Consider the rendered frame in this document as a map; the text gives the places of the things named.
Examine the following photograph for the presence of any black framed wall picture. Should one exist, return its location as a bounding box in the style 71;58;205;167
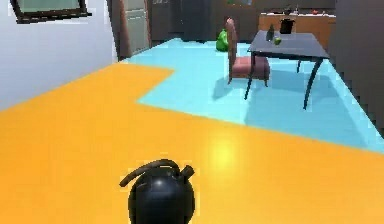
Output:
9;0;93;25

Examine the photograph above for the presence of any brown kitchen counter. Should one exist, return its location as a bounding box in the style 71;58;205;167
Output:
258;12;337;52

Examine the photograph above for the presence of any black round kettle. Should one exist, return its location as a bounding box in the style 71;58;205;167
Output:
119;158;197;224

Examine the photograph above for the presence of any green bag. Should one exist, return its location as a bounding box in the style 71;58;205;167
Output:
215;28;230;53

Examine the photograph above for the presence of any red upholstered chair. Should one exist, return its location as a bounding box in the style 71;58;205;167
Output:
224;17;271;88

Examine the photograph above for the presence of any dark green bottle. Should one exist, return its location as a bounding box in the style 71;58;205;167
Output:
265;23;276;43

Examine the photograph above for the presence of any dark grey dining table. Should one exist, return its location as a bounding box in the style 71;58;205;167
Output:
243;29;331;111

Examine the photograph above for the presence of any dark tall fridge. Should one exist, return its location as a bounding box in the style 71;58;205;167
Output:
181;0;213;43

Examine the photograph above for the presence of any black pot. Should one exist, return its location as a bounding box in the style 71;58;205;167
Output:
279;18;297;35

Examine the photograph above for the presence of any grey room door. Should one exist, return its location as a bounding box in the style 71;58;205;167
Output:
111;0;153;62

